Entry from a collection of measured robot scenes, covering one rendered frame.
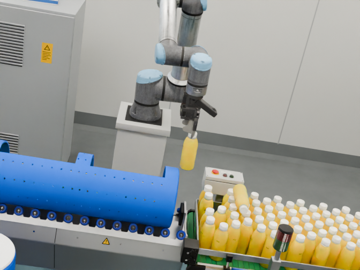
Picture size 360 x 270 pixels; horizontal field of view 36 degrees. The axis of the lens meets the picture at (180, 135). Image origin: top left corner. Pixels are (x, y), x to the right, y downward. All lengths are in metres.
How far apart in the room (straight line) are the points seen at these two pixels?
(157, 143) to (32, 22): 1.31
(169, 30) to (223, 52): 2.75
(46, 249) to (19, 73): 1.76
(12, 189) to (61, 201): 0.22
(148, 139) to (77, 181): 0.89
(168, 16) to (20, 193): 1.05
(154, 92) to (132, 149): 0.36
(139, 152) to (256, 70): 2.33
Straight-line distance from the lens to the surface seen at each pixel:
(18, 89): 4.20
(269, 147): 5.72
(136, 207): 2.50
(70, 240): 2.66
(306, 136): 5.75
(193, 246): 2.51
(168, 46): 2.44
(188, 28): 3.01
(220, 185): 2.88
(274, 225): 2.64
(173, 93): 3.24
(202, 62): 2.32
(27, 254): 2.79
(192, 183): 4.94
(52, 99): 4.17
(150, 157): 3.34
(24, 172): 2.53
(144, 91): 3.24
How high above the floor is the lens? 2.49
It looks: 26 degrees down
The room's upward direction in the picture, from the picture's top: 11 degrees clockwise
